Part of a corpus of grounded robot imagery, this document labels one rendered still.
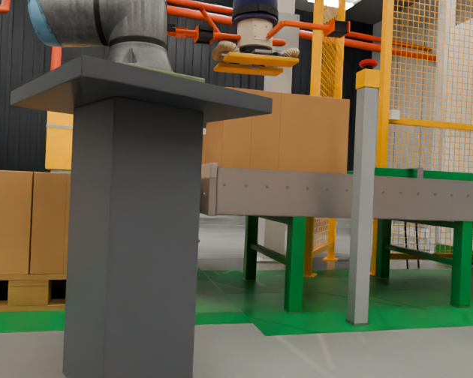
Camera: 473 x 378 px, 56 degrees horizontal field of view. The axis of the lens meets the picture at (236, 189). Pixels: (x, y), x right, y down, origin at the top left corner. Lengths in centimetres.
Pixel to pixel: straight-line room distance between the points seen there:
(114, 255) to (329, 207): 111
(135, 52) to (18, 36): 1193
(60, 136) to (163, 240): 823
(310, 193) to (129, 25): 105
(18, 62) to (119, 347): 1197
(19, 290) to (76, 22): 110
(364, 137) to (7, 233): 142
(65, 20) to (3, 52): 1173
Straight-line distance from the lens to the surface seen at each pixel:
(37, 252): 192
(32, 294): 195
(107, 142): 107
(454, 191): 229
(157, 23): 122
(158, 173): 109
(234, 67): 226
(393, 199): 209
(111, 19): 123
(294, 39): 337
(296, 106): 205
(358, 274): 183
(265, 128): 199
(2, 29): 1314
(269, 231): 321
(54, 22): 127
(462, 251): 234
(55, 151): 926
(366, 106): 183
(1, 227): 193
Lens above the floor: 51
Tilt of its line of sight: level
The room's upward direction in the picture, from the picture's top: 2 degrees clockwise
